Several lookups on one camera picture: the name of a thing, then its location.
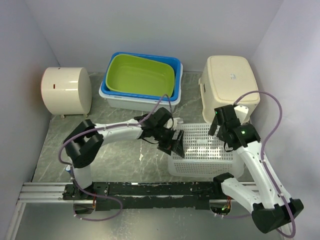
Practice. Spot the white perforated basket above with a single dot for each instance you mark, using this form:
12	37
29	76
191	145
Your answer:
205	156

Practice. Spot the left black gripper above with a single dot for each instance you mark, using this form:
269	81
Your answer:
178	149

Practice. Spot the cream cylindrical appliance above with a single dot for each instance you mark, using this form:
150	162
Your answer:
66	91

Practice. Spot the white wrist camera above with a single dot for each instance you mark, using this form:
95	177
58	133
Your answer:
173	122
242	113

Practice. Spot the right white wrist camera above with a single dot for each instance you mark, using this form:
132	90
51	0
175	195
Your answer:
242	113

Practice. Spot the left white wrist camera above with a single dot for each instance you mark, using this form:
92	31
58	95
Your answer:
173	122

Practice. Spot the white plastic tub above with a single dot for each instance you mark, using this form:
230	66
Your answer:
138	104

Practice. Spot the large cream perforated basket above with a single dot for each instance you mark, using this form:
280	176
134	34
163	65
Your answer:
224	79

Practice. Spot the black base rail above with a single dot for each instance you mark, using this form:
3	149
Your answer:
200	195

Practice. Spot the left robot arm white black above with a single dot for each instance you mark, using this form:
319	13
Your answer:
84	143

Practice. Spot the small blue capped bottle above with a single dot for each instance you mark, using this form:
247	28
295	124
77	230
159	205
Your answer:
68	169

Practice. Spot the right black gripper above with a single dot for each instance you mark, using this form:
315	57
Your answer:
213	127

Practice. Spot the green plastic tub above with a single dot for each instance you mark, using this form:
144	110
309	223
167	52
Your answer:
132	74

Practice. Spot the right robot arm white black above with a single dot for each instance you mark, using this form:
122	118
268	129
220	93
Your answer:
273	206

